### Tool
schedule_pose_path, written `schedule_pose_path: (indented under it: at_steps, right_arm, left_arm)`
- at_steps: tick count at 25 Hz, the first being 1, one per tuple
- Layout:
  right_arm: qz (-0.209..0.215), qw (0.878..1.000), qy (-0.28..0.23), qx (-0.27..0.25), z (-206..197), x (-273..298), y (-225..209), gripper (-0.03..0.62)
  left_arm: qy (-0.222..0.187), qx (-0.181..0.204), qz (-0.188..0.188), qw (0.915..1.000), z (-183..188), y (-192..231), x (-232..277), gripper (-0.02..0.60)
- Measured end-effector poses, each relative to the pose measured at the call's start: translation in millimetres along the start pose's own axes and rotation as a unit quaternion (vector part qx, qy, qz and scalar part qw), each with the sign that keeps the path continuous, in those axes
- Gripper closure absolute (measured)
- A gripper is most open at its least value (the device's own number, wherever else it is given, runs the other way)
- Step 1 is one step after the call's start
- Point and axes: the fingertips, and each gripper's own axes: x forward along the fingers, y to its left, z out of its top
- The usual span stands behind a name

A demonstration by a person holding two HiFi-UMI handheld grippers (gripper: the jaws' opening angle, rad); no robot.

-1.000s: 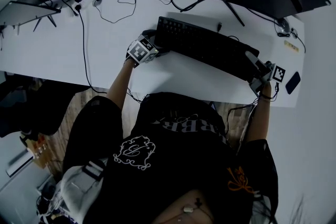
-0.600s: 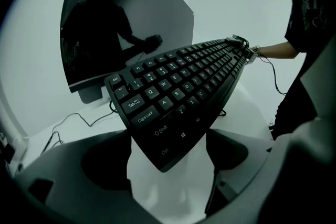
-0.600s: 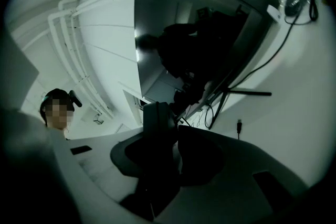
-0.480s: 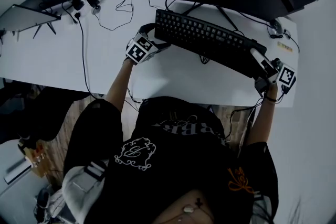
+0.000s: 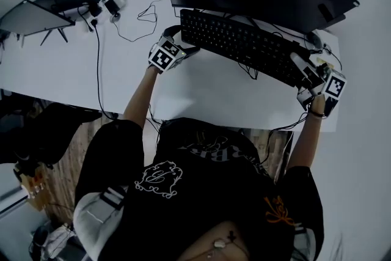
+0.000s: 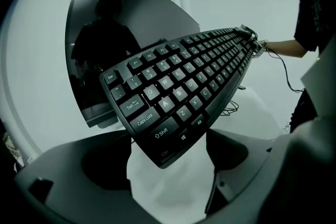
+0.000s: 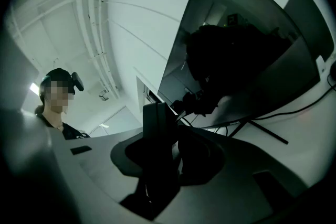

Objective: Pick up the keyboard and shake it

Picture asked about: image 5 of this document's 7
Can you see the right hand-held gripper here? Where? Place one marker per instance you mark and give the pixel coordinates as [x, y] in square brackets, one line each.
[331, 84]

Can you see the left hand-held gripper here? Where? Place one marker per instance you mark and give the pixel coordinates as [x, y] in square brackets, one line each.
[165, 55]

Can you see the black keyboard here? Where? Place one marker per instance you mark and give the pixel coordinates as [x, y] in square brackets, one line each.
[235, 39]

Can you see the person's left forearm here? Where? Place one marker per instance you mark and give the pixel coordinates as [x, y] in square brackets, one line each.
[140, 97]

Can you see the person's right forearm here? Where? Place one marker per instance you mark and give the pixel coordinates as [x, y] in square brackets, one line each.
[307, 140]

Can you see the black wristband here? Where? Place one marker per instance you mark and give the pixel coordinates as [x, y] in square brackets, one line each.
[317, 114]

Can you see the black computer mouse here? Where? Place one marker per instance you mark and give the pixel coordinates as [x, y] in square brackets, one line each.
[314, 39]

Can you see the white power strip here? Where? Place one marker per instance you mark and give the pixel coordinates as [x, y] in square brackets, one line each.
[113, 2]

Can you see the black power adapter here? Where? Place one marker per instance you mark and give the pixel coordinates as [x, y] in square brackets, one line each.
[110, 6]

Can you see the small flat monitor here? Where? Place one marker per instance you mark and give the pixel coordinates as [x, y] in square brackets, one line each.
[33, 19]

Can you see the person's black printed t-shirt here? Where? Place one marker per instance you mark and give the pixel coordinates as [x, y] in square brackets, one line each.
[207, 198]

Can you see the black office chair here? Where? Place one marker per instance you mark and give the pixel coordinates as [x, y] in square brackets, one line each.
[46, 131]

